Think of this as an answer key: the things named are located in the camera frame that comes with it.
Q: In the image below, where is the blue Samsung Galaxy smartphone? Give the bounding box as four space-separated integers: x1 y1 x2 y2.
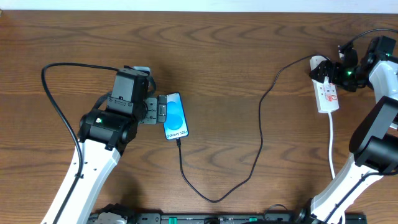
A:
164 92 189 141

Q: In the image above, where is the black charger cable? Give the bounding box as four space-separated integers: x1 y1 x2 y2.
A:
175 54 326 203

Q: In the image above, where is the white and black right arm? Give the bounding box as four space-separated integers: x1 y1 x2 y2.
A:
295 35 397 223

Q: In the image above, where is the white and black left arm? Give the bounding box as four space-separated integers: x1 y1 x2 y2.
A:
42 66 167 223

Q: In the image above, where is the white power strip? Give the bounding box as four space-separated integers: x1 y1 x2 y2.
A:
309 55 340 114

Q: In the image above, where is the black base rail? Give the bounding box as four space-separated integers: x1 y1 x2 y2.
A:
86 212 368 224

